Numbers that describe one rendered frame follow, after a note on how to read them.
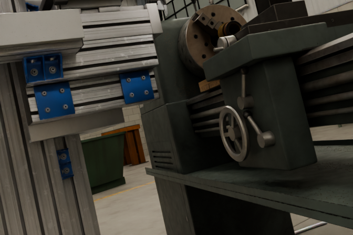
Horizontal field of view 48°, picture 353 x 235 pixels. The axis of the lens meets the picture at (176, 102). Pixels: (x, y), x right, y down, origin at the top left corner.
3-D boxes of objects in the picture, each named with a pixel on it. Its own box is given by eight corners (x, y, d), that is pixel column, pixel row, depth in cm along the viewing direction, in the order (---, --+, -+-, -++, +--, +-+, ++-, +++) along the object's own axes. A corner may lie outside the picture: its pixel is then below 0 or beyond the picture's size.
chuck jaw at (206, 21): (209, 40, 172) (188, 22, 171) (215, 32, 174) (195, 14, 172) (219, 33, 162) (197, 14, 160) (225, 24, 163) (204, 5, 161)
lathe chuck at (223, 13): (184, 81, 173) (175, 12, 176) (248, 75, 182) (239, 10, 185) (190, 78, 165) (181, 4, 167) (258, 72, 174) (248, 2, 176)
